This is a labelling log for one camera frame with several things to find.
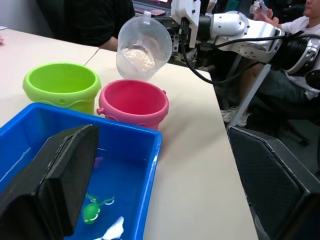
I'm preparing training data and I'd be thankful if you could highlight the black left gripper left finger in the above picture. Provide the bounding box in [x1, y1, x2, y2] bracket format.
[0, 124, 100, 240]

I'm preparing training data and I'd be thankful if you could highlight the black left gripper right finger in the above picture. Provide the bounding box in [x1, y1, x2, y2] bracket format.
[226, 125, 320, 240]

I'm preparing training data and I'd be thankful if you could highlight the clear plastic measuring cup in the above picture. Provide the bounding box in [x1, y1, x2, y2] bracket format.
[116, 11, 173, 82]

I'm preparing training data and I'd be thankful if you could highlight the green toy fish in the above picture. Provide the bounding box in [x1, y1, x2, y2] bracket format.
[81, 192, 116, 226]

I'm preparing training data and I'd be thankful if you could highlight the pink plastic bucket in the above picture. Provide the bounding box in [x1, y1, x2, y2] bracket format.
[97, 79, 170, 131]

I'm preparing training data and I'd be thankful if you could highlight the blue plastic tub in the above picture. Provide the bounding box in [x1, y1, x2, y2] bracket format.
[0, 101, 163, 240]

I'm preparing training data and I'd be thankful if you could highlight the green plastic bucket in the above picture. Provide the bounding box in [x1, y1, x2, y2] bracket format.
[22, 62, 102, 115]

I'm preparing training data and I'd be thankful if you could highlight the pink phone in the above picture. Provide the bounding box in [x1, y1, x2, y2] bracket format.
[143, 8, 167, 16]

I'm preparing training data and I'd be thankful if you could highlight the grey metal table leg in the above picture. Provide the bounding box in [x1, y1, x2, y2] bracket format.
[228, 62, 272, 128]

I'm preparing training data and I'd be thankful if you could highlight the white sneaker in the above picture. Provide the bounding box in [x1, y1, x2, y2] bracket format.
[221, 106, 251, 126]

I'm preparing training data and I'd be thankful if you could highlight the small clear bottle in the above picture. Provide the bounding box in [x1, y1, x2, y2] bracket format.
[249, 1, 262, 16]

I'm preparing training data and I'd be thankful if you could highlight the person in black clothes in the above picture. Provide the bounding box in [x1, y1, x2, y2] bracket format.
[37, 0, 136, 51]

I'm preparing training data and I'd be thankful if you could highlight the person in white shirt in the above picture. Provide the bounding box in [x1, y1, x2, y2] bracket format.
[249, 0, 320, 121]

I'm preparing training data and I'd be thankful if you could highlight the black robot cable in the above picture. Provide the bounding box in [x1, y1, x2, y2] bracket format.
[180, 19, 320, 85]

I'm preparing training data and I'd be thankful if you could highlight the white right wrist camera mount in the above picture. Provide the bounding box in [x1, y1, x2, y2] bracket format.
[170, 0, 201, 48]

